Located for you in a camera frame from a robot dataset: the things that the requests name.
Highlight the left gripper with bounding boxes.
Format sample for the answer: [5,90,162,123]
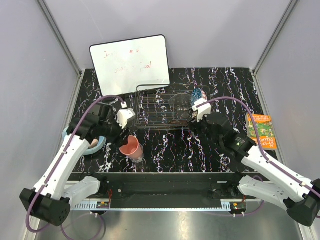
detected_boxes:
[99,112,132,148]

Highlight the pink tumbler cup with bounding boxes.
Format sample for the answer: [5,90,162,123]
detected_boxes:
[119,135,144,164]

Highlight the red floral plate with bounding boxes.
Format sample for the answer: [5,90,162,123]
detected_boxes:
[168,119,188,126]

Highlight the blue patterned bowl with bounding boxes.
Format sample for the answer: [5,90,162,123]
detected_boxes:
[191,88,208,106]

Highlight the clear glass plate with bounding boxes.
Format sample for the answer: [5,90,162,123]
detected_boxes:
[168,93,192,111]

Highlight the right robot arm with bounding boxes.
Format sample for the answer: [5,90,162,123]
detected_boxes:
[186,113,320,227]

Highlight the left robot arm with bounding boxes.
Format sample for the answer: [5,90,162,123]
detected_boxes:
[19,103,136,227]

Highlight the light blue headphones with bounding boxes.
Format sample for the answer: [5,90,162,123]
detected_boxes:
[62,126,107,156]

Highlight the pink dice cube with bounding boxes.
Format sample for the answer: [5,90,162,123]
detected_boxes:
[89,139,99,149]

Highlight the orange green book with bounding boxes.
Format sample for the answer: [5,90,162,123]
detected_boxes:
[246,114,277,151]

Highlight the whiteboard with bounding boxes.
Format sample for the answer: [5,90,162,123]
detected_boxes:
[89,34,170,96]

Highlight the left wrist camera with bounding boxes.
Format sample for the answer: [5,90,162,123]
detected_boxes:
[116,108,136,129]

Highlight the wire dish rack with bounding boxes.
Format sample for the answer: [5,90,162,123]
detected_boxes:
[134,83,211,131]

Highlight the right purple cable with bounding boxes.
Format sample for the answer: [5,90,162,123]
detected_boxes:
[196,96,320,217]

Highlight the purple cable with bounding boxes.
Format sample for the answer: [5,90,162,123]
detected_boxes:
[196,96,320,217]
[25,94,127,240]

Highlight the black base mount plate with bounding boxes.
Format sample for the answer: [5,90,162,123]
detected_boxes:
[79,171,257,210]

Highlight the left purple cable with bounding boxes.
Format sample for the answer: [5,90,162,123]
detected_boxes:
[25,94,127,240]

